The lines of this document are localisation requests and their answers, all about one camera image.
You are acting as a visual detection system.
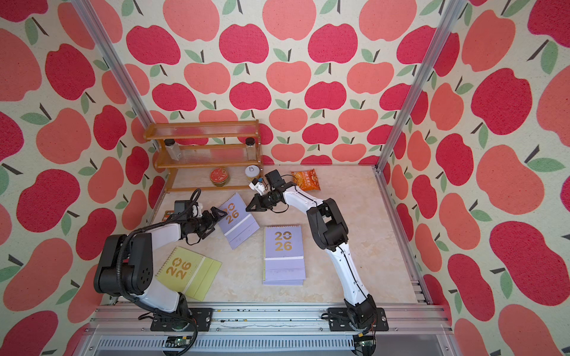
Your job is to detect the right aluminium corner post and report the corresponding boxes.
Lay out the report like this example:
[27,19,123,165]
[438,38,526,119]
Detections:
[374,0,468,174]

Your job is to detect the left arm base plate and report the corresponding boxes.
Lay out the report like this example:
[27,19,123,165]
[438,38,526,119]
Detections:
[150,308,213,333]

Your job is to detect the green red food packet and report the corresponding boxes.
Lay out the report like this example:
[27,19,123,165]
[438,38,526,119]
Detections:
[162,211,175,222]

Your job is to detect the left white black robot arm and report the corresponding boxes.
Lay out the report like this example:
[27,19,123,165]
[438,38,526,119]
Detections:
[94,200,228,332]

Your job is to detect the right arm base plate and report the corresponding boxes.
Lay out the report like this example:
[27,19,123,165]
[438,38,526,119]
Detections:
[321,308,390,333]

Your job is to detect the wooden three-tier shelf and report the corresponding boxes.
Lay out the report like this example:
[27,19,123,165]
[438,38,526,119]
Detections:
[144,120,264,193]

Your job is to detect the yellow-green calendar left front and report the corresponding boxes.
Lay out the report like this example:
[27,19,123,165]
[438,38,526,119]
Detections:
[157,246,222,301]

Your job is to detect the left glass spice jar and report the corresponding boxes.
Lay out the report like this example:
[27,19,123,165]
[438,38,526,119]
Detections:
[164,139,182,161]

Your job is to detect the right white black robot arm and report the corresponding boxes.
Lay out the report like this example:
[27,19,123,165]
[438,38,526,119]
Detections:
[246,170,379,333]

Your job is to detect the aluminium front rail frame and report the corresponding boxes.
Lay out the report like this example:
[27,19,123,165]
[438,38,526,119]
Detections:
[72,303,461,355]

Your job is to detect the orange snack bag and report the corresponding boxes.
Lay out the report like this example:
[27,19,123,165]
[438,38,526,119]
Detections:
[291,169,321,191]

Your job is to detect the white lid yellow can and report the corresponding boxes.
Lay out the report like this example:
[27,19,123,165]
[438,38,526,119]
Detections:
[245,165,261,178]

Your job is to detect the left aluminium corner post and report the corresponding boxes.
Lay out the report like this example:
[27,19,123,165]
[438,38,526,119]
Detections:
[71,0,154,128]

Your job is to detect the aluminium corner post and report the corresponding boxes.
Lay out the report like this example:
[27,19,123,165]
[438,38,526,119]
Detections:
[374,0,468,174]
[71,0,154,128]

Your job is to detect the glass spice jar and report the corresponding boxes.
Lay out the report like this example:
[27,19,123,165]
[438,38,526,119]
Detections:
[164,139,182,161]
[245,137,257,161]

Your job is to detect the red flat tin can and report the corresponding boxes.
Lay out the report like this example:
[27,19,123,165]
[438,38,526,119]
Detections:
[209,167,230,187]

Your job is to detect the purple calendar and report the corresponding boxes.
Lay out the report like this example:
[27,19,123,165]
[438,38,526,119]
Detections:
[218,193,260,249]
[263,225,307,286]

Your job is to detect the right glass spice jar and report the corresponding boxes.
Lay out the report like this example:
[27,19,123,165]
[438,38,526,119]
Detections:
[245,137,257,161]

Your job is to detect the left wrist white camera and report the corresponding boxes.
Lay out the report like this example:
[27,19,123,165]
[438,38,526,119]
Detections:
[174,200,203,220]

